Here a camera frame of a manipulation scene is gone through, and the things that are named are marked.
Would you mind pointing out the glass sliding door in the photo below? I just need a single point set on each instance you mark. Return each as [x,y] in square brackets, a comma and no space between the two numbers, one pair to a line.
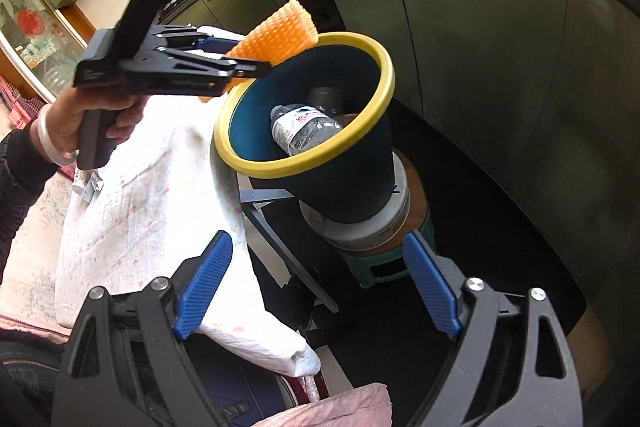
[35,32]

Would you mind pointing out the person's left forearm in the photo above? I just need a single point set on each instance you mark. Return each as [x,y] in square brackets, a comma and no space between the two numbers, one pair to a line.
[20,177]

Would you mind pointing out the green base cabinets with drawers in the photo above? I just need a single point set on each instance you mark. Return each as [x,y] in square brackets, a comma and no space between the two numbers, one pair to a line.
[240,2]

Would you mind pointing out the green plastic stool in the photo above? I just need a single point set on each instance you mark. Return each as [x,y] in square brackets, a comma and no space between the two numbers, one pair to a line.
[385,269]

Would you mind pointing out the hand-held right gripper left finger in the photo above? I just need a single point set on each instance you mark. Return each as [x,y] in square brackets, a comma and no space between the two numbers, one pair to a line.
[205,287]

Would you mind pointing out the round wooden board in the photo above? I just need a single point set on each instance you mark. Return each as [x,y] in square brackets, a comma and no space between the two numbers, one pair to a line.
[419,207]

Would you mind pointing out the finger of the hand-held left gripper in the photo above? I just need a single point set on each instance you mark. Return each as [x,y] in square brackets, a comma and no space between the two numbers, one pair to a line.
[215,43]
[240,69]

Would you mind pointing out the person's left hand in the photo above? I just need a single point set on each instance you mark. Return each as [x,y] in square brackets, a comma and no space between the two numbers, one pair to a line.
[62,122]

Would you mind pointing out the grey metal table frame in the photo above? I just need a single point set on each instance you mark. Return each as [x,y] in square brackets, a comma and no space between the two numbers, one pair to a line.
[280,247]

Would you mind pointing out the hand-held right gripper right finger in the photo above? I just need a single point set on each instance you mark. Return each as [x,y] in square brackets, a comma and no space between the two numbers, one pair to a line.
[430,287]

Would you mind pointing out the red checkered apron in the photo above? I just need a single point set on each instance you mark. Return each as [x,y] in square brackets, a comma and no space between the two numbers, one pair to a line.
[15,107]

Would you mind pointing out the yellow-rimmed dark waste bin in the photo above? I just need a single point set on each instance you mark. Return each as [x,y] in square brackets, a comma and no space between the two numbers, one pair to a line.
[350,187]

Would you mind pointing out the printed wrapper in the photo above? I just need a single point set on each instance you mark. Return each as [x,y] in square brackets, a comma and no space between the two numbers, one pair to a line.
[87,187]

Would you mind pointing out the white bangle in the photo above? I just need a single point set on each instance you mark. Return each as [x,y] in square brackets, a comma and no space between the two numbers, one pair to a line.
[42,142]

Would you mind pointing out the white floral tablecloth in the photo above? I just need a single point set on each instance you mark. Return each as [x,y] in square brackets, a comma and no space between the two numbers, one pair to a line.
[150,227]

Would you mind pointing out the clear plastic water bottle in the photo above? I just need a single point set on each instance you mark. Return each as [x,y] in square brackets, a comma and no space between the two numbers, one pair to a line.
[300,127]

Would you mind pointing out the long green base cabinets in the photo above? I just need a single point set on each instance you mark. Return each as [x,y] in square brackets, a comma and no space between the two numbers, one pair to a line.
[475,32]

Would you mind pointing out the person's pink jacket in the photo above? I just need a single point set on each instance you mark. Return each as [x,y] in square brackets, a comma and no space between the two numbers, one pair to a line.
[330,407]

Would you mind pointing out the orange foam net sleeve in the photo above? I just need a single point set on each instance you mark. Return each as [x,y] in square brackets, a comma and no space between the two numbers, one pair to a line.
[280,32]

